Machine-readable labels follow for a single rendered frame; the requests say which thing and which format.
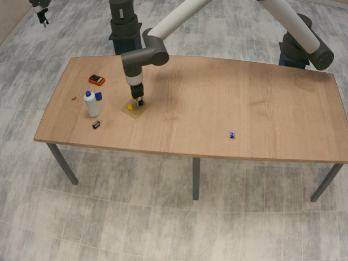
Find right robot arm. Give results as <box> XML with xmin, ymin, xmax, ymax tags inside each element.
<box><xmin>29</xmin><ymin>0</ymin><xmax>139</xmax><ymax>38</ymax></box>

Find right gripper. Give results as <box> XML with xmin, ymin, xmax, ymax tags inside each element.
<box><xmin>33</xmin><ymin>6</ymin><xmax>49</xmax><ymax>28</ymax></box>

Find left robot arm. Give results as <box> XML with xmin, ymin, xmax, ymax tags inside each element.
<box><xmin>120</xmin><ymin>0</ymin><xmax>334</xmax><ymax>77</ymax></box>

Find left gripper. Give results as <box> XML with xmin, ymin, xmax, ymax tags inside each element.
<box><xmin>125</xmin><ymin>72</ymin><xmax>144</xmax><ymax>107</ymax></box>

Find tan mat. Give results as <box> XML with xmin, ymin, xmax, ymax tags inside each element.
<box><xmin>120</xmin><ymin>98</ymin><xmax>150</xmax><ymax>119</ymax></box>

